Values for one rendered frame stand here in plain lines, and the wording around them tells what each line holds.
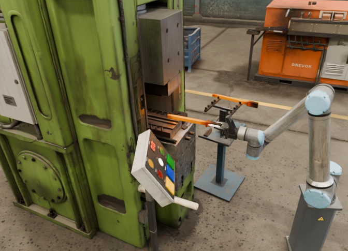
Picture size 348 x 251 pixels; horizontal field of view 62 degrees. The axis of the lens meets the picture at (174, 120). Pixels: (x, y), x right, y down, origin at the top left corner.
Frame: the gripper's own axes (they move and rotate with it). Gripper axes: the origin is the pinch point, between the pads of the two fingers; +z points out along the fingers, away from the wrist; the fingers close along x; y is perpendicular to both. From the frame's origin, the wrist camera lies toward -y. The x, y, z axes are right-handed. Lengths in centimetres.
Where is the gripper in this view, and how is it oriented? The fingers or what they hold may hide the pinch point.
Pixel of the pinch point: (210, 123)
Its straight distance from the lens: 200.7
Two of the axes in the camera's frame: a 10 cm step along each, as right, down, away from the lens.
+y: 0.2, 8.6, 5.2
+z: -9.0, -2.1, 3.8
